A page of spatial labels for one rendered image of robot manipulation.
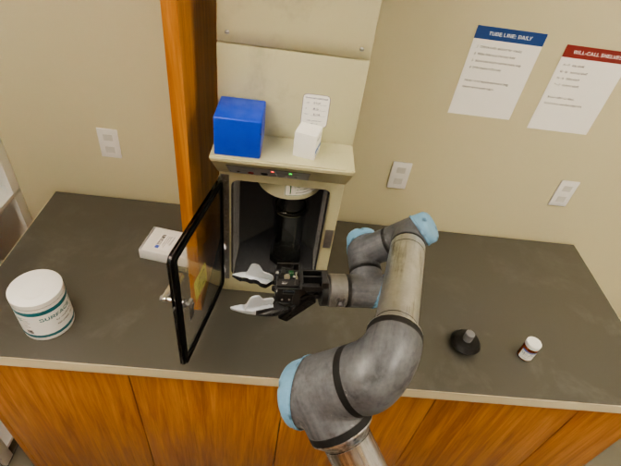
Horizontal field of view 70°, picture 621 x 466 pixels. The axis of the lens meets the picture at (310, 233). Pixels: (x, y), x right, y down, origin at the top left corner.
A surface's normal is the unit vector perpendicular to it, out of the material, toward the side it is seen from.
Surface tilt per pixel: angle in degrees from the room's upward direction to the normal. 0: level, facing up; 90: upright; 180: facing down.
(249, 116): 0
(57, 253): 0
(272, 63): 90
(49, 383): 90
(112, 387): 90
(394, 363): 32
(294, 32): 90
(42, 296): 0
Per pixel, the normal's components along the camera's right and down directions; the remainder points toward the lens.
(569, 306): 0.12, -0.74
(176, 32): -0.02, 0.67
